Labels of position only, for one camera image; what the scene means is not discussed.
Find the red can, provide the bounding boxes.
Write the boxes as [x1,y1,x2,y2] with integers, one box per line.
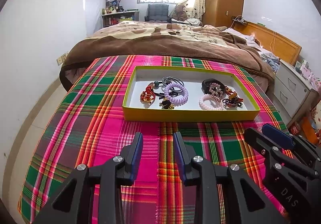
[290,124,300,136]

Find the dark grey armchair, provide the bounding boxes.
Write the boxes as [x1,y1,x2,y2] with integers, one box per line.
[144,4,170,23]

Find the wooden headboard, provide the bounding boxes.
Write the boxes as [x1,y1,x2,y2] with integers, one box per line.
[232,21,302,65]

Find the brown teddy bear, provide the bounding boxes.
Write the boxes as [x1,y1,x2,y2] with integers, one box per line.
[173,4,188,21]

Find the black hair tie with bead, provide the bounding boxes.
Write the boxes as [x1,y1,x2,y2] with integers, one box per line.
[152,80,179,99]

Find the black wristband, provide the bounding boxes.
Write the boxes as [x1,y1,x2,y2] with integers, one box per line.
[201,78,226,94]

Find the pink spiral hair tie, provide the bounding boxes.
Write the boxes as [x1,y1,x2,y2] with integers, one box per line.
[198,93,224,111]

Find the brown plush blanket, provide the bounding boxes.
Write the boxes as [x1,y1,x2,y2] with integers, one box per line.
[59,21,275,92]

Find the black yellow beaded bracelet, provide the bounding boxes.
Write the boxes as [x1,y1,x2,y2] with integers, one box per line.
[159,97,175,110]

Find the white tray with green rim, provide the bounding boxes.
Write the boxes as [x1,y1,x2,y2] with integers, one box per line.
[122,66,260,123]

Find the grey hair ties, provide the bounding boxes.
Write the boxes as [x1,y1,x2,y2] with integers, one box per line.
[162,76,186,89]

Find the red gold beaded bracelet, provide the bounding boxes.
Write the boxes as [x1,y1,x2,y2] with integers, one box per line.
[139,82,157,103]

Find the orange black beaded bracelet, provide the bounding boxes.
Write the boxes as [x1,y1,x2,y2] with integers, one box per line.
[222,85,244,109]

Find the purple spiral hair tie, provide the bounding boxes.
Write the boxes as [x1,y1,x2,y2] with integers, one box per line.
[164,81,189,103]

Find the cluttered side desk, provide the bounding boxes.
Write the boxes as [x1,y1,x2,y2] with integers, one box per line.
[102,9,139,28]

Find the white drawer cabinet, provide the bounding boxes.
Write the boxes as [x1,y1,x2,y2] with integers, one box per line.
[271,60,320,128]

